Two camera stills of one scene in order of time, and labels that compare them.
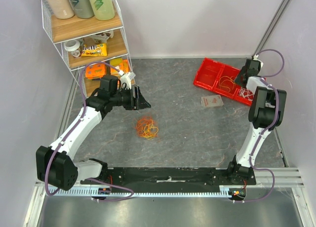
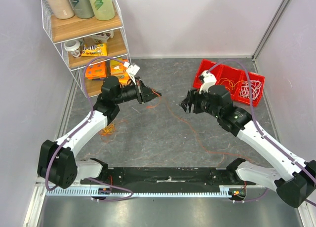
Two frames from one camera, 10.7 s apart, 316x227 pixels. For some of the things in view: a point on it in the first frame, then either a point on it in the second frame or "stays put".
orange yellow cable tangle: (145, 128) -> (108, 129)
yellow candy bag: (94, 50) stays put
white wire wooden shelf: (91, 49) stays put
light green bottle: (102, 5) stays put
